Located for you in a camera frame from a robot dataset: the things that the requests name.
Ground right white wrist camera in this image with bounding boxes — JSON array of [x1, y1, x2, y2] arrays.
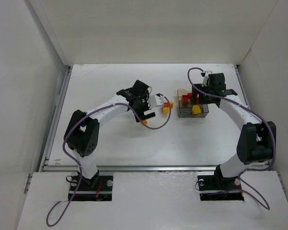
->
[[201, 70, 212, 87]]

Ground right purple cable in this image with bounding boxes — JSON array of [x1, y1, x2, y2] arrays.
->
[[187, 67, 276, 210]]

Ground grey clear plastic container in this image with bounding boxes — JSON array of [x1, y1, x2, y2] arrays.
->
[[178, 100, 209, 118]]

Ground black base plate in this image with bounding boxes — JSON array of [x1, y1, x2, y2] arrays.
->
[[66, 175, 113, 202], [196, 175, 244, 201]]

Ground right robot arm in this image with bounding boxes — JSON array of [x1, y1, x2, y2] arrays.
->
[[192, 70, 276, 189]]

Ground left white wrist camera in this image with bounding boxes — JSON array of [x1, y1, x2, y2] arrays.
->
[[147, 94, 164, 109]]

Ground aluminium rail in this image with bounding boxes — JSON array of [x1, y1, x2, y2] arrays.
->
[[41, 165, 216, 172]]

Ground red yellow lego assembly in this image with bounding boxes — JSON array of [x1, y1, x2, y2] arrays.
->
[[162, 102, 174, 114]]

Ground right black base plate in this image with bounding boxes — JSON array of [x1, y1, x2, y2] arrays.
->
[[196, 175, 244, 201]]

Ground purple cable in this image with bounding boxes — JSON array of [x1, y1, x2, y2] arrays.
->
[[47, 95, 171, 227], [187, 67, 276, 210]]

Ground amber clear plastic container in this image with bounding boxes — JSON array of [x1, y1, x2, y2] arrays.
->
[[177, 89, 191, 102]]

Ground yellow printed lego brick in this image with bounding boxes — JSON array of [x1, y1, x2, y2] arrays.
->
[[191, 104, 202, 115]]

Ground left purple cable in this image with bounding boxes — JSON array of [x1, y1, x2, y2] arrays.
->
[[47, 95, 171, 227]]

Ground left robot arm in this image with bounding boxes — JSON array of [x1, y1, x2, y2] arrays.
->
[[63, 80, 164, 190]]

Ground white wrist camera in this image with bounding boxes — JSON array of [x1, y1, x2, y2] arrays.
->
[[147, 94, 164, 109], [201, 70, 212, 87]]

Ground red lego brick stack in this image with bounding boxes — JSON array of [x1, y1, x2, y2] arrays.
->
[[181, 92, 192, 103]]

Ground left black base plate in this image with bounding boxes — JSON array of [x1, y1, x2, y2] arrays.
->
[[66, 175, 113, 202]]

